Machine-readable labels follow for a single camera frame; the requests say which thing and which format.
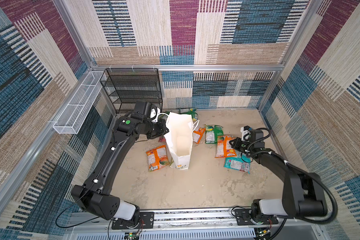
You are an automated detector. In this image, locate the green snack bag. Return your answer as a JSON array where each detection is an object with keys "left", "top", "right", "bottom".
[
  {"left": 179, "top": 108, "right": 199, "bottom": 122},
  {"left": 205, "top": 125, "right": 224, "bottom": 144}
]

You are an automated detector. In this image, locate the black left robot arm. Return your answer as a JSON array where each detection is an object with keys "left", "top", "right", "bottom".
[{"left": 71, "top": 101, "right": 169, "bottom": 225}]

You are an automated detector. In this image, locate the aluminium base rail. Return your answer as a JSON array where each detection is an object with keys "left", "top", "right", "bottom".
[{"left": 65, "top": 205, "right": 319, "bottom": 240}]

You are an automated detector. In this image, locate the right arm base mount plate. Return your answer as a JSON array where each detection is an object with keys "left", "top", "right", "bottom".
[{"left": 231, "top": 207, "right": 279, "bottom": 226}]

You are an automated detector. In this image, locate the white mesh wall basket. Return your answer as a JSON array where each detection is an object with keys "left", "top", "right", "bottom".
[{"left": 53, "top": 71, "right": 103, "bottom": 135}]

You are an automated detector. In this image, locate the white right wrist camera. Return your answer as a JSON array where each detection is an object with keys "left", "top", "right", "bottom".
[{"left": 240, "top": 126, "right": 252, "bottom": 142}]

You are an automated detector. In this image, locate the white paper bag with print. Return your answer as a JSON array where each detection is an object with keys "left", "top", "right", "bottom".
[{"left": 160, "top": 112, "right": 199, "bottom": 170}]

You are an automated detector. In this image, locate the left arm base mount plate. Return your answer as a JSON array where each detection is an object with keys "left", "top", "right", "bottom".
[{"left": 111, "top": 212, "right": 155, "bottom": 230}]

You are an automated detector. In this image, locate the small orange snack bag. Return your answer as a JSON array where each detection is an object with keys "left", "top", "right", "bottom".
[{"left": 193, "top": 128, "right": 206, "bottom": 144}]

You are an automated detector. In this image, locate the teal snack bag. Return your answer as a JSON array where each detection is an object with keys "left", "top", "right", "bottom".
[{"left": 224, "top": 157, "right": 252, "bottom": 174}]

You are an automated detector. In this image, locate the black wire shelf rack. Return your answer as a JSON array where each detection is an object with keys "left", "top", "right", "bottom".
[{"left": 100, "top": 68, "right": 163, "bottom": 114}]

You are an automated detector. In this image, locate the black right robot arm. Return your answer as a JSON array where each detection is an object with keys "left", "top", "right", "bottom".
[{"left": 229, "top": 126, "right": 338, "bottom": 225}]

